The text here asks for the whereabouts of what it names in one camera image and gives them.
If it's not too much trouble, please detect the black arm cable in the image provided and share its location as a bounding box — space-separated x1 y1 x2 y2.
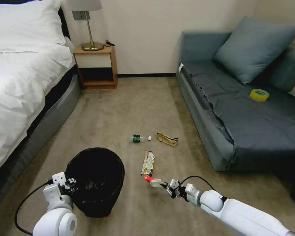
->
179 175 216 192
14 180 55 236

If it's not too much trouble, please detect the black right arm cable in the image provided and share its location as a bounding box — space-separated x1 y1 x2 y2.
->
179 175 216 192

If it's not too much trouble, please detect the blue-grey sofa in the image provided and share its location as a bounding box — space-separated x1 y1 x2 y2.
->
175 30 295 172

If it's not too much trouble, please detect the red and white wrapper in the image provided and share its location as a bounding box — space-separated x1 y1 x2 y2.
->
142 174 163 189

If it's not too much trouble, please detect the dark baseboard strip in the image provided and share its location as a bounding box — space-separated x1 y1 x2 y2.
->
118 73 177 78

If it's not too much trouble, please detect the wooden nightstand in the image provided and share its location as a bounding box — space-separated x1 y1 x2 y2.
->
72 45 119 90

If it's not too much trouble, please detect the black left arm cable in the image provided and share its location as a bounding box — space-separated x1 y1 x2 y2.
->
14 180 55 236

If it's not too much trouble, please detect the yellow tape roll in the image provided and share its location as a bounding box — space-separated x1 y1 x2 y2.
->
249 88 270 102

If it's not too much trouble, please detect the brass table lamp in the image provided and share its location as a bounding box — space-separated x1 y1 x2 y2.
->
66 0 105 52

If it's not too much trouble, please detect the plastic bottle with green label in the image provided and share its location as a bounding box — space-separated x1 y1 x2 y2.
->
130 133 152 144

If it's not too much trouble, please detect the gold snack wrapper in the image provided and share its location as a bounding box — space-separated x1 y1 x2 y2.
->
139 150 156 177

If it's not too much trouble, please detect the grey wall switch plate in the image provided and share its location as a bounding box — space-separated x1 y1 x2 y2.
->
72 10 90 21

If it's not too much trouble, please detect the teal cushion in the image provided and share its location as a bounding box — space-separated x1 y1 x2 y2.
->
269 48 295 92

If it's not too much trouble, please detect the crumpled brown paper bag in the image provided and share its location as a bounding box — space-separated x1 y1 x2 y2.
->
156 131 179 148

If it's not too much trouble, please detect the white bed duvet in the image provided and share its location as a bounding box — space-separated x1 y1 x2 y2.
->
0 44 76 182

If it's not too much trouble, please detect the white pillow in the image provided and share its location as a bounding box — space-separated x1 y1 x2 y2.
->
0 0 67 53

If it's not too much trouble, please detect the dark headboard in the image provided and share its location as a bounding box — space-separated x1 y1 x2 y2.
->
57 6 72 48

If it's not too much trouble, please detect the grey upholstered bed base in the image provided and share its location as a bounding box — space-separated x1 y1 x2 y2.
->
0 72 81 218

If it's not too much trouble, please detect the dark grey sofa cover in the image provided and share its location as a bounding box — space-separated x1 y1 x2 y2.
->
183 61 295 158

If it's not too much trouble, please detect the black mesh trash bin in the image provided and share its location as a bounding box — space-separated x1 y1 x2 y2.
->
65 147 126 219

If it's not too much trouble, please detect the large blue-grey cushion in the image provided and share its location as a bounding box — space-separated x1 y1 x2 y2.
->
213 16 295 86

